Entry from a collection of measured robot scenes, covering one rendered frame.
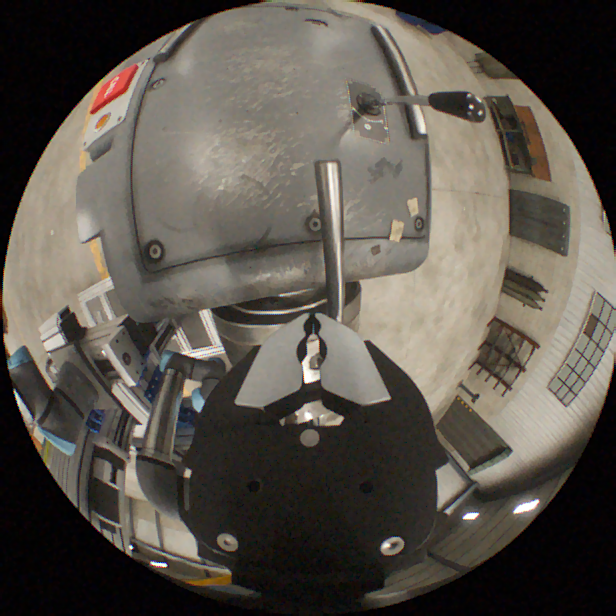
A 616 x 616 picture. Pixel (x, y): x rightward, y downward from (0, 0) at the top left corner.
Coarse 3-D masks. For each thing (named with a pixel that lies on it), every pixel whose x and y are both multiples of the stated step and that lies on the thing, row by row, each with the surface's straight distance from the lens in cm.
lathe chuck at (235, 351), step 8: (352, 320) 30; (216, 328) 34; (352, 328) 31; (224, 336) 31; (224, 344) 34; (232, 344) 30; (240, 344) 28; (248, 344) 27; (312, 344) 26; (232, 352) 32; (240, 352) 30; (312, 352) 27; (232, 360) 35; (304, 360) 28; (304, 368) 29; (312, 368) 29; (304, 376) 30; (312, 376) 31
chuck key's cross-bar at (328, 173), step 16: (320, 160) 9; (336, 160) 9; (320, 176) 9; (336, 176) 9; (320, 192) 9; (336, 192) 9; (320, 208) 9; (336, 208) 9; (336, 224) 9; (336, 240) 9; (336, 256) 10; (336, 272) 10; (336, 288) 11; (336, 304) 12; (336, 320) 13
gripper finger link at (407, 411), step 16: (384, 368) 9; (400, 368) 9; (400, 384) 8; (400, 400) 8; (416, 400) 8; (368, 416) 7; (384, 416) 7; (400, 416) 7; (416, 416) 8; (416, 432) 7; (432, 432) 7; (432, 448) 7
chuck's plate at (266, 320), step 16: (352, 288) 35; (240, 304) 32; (304, 304) 28; (320, 304) 28; (352, 304) 28; (224, 320) 28; (240, 320) 27; (256, 320) 27; (272, 320) 26; (288, 320) 24; (240, 336) 27; (256, 336) 25
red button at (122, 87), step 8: (136, 64) 36; (128, 72) 34; (112, 80) 36; (120, 80) 34; (128, 80) 33; (104, 88) 36; (112, 88) 34; (120, 88) 32; (96, 96) 37; (104, 96) 34; (112, 96) 32; (96, 104) 34; (104, 104) 33
